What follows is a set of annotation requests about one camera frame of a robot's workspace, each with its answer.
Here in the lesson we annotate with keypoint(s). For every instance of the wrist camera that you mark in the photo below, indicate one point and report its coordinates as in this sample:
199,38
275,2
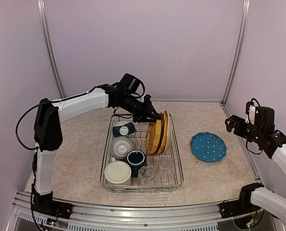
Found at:
262,117
129,84

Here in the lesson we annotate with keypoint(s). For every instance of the aluminium corner post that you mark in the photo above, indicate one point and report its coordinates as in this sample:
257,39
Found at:
47,39
237,52

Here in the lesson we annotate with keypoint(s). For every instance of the clear glass left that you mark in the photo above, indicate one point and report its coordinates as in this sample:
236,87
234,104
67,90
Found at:
146,176

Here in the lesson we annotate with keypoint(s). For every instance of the left aluminium corner post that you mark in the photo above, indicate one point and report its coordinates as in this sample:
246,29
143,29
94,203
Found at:
47,39

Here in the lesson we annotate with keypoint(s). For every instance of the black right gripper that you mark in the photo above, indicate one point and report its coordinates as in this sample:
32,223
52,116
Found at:
238,131

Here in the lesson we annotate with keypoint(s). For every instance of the clear glass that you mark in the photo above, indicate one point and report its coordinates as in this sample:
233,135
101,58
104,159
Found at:
165,167
146,176

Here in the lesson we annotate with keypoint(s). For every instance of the grey striped ceramic bowl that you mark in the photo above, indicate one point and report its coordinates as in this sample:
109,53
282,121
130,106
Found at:
120,147

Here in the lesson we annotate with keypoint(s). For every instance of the dark blue mug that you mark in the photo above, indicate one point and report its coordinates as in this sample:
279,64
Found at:
136,159

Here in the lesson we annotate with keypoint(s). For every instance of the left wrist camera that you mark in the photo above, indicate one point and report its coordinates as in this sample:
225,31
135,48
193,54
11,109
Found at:
129,84

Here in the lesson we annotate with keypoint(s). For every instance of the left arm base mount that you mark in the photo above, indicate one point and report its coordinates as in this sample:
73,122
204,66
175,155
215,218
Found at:
45,204

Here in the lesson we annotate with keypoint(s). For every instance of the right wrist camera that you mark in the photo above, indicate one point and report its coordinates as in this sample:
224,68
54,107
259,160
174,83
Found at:
262,117

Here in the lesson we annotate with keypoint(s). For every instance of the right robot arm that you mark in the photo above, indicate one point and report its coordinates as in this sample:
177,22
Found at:
270,194

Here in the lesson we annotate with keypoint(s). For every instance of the metal wire dish rack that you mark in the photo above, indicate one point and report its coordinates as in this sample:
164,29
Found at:
139,140

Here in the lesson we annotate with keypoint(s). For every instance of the teal white ceramic bowl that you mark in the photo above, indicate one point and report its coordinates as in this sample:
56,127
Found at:
123,128

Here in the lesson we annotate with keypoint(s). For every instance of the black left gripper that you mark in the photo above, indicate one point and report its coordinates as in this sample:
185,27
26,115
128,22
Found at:
149,109

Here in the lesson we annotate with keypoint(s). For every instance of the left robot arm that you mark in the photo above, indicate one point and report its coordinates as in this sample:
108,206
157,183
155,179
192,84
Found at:
52,114

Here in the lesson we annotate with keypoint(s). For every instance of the aluminium front rail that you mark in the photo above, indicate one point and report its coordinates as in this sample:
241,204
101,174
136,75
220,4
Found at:
92,217

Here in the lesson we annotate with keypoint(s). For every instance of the cream bird pattern plate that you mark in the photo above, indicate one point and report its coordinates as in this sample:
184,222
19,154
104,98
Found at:
169,131

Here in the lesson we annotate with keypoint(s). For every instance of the right aluminium corner post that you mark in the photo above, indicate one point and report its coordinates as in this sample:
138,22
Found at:
237,52

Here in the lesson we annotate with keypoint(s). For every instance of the white ceramic mug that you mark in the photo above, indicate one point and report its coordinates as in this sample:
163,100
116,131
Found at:
117,173

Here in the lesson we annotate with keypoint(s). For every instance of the yellow polka dot plate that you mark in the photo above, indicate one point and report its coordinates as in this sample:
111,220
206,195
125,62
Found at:
153,136
164,132

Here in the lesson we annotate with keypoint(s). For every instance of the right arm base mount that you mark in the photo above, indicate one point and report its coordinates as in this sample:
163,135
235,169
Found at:
242,205

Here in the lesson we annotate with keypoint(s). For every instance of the blue polka dot plate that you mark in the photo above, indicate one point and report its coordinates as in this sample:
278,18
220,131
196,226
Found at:
208,147

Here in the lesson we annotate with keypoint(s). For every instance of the clear glass right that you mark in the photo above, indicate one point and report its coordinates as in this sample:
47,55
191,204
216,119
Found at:
165,167

